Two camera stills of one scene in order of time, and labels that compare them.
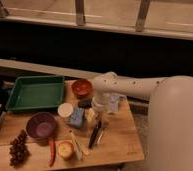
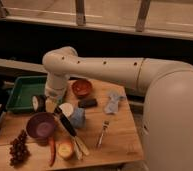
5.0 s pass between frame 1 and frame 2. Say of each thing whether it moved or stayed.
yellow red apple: stayed
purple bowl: stayed
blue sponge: stayed
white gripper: moved
